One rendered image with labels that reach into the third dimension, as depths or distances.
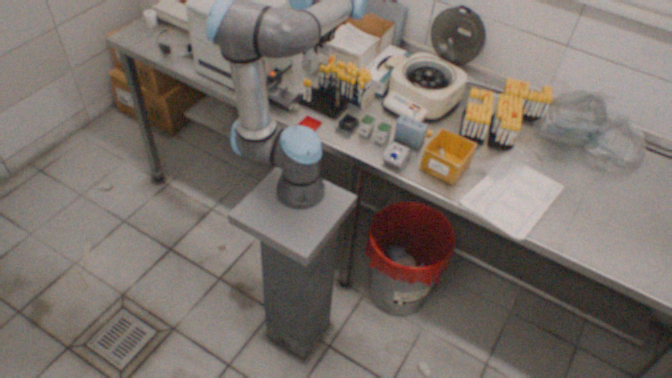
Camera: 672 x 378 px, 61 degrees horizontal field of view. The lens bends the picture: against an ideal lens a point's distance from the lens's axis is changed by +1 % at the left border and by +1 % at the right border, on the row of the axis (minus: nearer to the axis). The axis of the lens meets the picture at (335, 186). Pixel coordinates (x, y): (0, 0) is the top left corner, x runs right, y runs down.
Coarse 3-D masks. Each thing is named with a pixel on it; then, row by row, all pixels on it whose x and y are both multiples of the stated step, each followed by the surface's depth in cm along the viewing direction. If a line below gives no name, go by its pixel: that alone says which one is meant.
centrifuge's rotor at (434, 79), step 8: (416, 72) 212; (424, 72) 210; (432, 72) 210; (440, 72) 213; (416, 80) 209; (424, 80) 209; (432, 80) 210; (440, 80) 209; (432, 88) 207; (440, 88) 208
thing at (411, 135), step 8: (400, 120) 194; (408, 120) 194; (416, 120) 194; (400, 128) 195; (408, 128) 193; (416, 128) 192; (424, 128) 192; (400, 136) 198; (408, 136) 196; (416, 136) 194; (424, 136) 196; (400, 144) 199; (408, 144) 198; (416, 144) 196; (416, 152) 197
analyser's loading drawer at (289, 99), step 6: (270, 84) 213; (276, 84) 210; (270, 90) 208; (276, 90) 210; (282, 90) 206; (270, 96) 208; (276, 96) 207; (282, 96) 208; (288, 96) 208; (294, 96) 207; (282, 102) 206; (288, 102) 206; (294, 102) 206
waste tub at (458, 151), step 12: (444, 132) 193; (432, 144) 191; (444, 144) 196; (456, 144) 193; (468, 144) 190; (432, 156) 185; (444, 156) 196; (456, 156) 196; (468, 156) 185; (420, 168) 192; (432, 168) 188; (444, 168) 185; (456, 168) 182; (444, 180) 188; (456, 180) 188
